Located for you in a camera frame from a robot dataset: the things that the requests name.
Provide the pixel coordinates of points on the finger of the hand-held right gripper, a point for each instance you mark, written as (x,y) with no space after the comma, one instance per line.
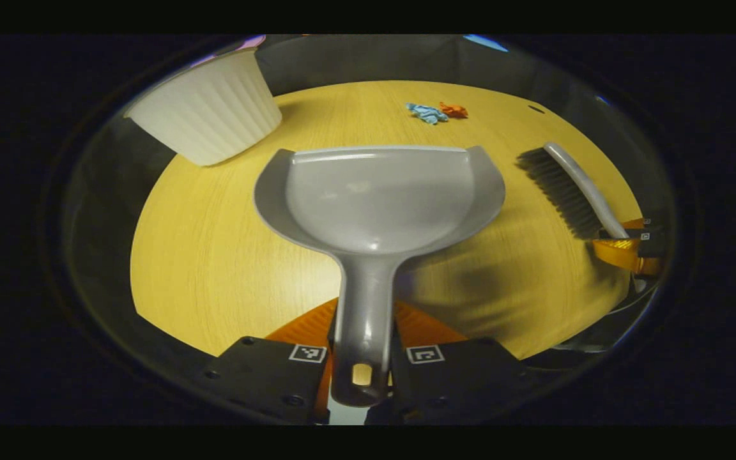
(636,246)
(646,225)

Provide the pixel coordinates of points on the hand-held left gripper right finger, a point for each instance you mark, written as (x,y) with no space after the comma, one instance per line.
(457,377)

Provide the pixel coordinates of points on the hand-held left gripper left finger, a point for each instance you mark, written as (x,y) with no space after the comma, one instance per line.
(266,377)

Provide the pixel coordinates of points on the small grey broom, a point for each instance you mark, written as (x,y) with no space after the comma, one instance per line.
(588,191)

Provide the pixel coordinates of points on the grey plastic dustpan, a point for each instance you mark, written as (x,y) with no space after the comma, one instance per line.
(374,204)

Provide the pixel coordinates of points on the orange paper scrap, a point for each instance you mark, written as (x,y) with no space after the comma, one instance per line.
(455,110)

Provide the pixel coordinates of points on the blue paper scrap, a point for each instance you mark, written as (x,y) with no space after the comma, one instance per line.
(425,113)

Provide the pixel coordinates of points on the white ribbed garbage bin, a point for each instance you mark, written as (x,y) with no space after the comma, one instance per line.
(214,108)

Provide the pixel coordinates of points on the wooden desktop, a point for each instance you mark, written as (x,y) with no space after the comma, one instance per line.
(214,255)

